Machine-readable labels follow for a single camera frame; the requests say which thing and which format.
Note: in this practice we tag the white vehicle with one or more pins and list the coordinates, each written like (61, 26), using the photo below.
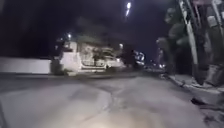
(86, 58)

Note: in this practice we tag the grey asphalt road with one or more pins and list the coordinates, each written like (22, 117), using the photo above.
(100, 103)

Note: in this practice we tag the street lamp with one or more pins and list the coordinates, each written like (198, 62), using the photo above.
(128, 7)

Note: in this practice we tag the tree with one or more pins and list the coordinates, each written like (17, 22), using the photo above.
(175, 36)

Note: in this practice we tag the pale leaning pole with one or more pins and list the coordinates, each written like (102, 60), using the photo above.
(192, 43)

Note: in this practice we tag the pale concrete kerb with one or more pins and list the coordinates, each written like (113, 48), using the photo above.
(196, 87)

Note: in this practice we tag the white low wall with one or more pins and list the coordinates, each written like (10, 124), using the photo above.
(23, 65)

